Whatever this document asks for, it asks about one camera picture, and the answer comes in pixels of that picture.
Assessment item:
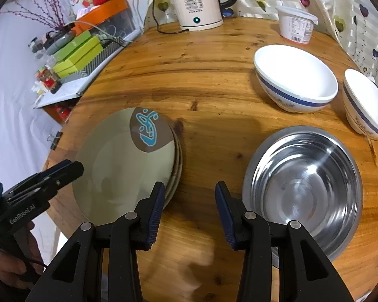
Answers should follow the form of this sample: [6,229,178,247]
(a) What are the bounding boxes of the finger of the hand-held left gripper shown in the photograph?
[6,161,84,206]
[3,160,73,196]

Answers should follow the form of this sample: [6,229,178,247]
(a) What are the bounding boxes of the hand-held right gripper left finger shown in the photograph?
[25,181,166,302]

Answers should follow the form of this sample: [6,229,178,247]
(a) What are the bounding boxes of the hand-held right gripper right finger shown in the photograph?
[215,181,355,302]

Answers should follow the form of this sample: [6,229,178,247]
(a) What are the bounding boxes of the stainless steel bowl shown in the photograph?
[242,126,364,268]

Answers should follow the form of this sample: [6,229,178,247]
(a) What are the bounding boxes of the white bowl with blue band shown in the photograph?
[343,68,378,138]
[254,45,339,114]

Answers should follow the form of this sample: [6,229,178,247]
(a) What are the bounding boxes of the person's left hand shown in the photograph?
[0,222,48,287]

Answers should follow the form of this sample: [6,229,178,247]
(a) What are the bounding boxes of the black binder clip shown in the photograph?
[47,131,64,150]

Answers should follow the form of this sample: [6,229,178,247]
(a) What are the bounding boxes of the red packet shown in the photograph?
[52,104,73,125]

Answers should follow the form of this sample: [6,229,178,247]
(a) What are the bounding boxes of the small toy figure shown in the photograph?
[35,66,62,94]

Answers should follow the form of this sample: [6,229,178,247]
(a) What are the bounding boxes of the green box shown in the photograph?
[53,31,93,62]
[52,36,104,79]

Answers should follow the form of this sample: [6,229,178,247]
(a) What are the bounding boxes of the grey striped box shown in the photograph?
[61,38,127,84]

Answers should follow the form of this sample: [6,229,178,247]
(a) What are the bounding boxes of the dark glass jar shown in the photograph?
[28,37,44,54]

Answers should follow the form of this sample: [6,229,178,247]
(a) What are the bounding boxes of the grey handheld device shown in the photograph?
[44,22,78,54]

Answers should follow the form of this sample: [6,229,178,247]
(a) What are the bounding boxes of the purple flower branches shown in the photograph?
[0,0,76,32]

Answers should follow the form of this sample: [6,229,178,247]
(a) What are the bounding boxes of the clear box with orange lid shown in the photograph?
[77,0,142,43]

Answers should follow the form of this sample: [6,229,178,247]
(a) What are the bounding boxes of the white plastic tub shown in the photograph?
[275,5,318,45]

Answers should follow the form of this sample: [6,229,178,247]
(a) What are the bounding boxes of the cream electric kettle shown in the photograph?
[159,0,238,32]

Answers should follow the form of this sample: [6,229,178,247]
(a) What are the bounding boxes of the black kettle cable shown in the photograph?
[157,22,191,35]

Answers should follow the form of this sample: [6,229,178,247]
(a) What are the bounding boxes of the white wall cable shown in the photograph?
[128,0,145,33]

